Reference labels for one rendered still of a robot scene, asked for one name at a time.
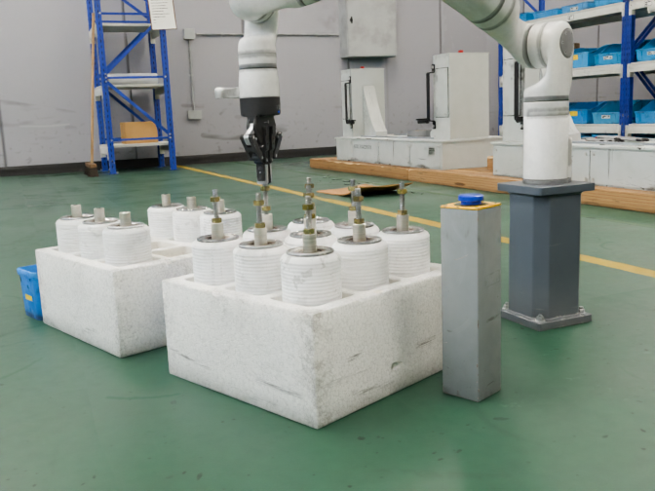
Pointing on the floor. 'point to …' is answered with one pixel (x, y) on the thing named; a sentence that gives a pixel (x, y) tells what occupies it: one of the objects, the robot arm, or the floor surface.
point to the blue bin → (30, 290)
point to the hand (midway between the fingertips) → (264, 173)
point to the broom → (92, 110)
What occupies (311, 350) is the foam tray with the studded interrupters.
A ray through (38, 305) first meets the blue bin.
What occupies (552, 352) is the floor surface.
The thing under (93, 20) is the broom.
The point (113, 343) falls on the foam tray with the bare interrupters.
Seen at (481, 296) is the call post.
